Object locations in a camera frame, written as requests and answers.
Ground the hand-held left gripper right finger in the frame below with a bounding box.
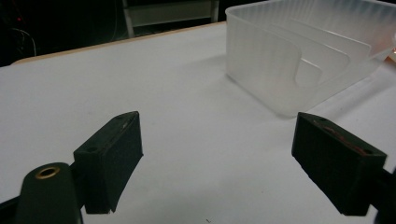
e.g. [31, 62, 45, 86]
[290, 111, 388, 217]

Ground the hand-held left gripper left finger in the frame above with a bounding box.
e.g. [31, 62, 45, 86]
[73, 110, 145, 215]

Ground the translucent white plastic container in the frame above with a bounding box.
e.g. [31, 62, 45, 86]
[224, 0, 396, 119]

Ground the thin cable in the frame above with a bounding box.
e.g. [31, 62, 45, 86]
[11, 27, 37, 58]

